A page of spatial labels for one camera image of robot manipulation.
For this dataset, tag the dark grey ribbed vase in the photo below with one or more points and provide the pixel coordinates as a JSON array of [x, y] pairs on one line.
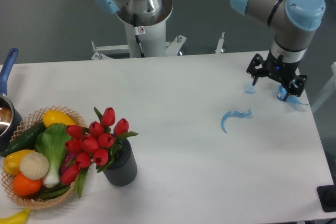
[[123, 170]]

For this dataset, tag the red tulip bouquet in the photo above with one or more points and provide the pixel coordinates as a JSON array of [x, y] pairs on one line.
[[94, 145]]

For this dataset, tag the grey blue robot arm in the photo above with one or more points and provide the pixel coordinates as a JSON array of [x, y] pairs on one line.
[[294, 21]]

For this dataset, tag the purple sweet potato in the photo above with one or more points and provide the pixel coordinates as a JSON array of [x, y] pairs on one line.
[[64, 167]]

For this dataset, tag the black device at edge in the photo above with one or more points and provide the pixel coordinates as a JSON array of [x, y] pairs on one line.
[[327, 197]]

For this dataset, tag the orange fruit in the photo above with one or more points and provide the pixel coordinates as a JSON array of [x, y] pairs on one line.
[[23, 186]]

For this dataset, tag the small blue tape piece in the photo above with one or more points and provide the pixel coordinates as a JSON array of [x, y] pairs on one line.
[[249, 88]]

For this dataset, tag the yellow squash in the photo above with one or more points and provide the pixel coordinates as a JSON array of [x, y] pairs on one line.
[[55, 116]]

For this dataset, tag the white frame at right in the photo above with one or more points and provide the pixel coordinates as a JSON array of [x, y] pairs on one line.
[[326, 91]]

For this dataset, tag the green bok choy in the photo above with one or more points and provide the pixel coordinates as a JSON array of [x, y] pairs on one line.
[[51, 143]]

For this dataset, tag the green bean pods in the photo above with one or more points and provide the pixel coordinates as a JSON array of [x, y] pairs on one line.
[[53, 193]]

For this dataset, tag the white garlic bulb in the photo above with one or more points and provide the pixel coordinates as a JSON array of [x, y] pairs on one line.
[[34, 165]]

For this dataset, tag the blue handled saucepan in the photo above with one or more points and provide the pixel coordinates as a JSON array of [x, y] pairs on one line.
[[10, 118]]

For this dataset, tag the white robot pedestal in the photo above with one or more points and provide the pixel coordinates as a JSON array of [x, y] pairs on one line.
[[145, 26]]

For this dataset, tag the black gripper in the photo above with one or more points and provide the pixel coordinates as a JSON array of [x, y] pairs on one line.
[[292, 85]]

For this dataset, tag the tangled blue tape strip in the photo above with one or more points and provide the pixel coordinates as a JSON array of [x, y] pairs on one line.
[[291, 100]]

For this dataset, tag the yellow banana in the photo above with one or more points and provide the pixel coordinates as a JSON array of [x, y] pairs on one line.
[[18, 218]]

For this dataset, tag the green cucumber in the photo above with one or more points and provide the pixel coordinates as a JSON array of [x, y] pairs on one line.
[[26, 140]]

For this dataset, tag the yellow bell pepper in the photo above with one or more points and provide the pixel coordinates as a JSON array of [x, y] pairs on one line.
[[12, 161]]

